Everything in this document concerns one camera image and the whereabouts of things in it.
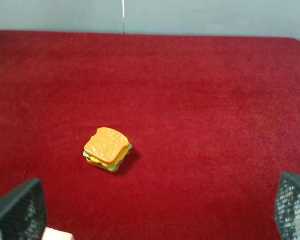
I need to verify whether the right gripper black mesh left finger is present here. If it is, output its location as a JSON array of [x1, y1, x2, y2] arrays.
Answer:
[[0, 178, 47, 240]]

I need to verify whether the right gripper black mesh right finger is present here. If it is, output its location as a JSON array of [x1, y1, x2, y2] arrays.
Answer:
[[275, 172, 300, 240]]

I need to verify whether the pink brick block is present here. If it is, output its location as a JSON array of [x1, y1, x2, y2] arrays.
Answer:
[[42, 227, 74, 240]]

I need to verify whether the toy sandwich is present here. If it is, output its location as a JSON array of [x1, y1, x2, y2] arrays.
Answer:
[[83, 127, 132, 172]]

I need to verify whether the red cloth table cover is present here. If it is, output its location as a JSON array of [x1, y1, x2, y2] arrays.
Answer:
[[0, 31, 300, 240]]

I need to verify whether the white rod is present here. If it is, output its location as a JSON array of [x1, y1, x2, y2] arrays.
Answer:
[[122, 0, 126, 34]]

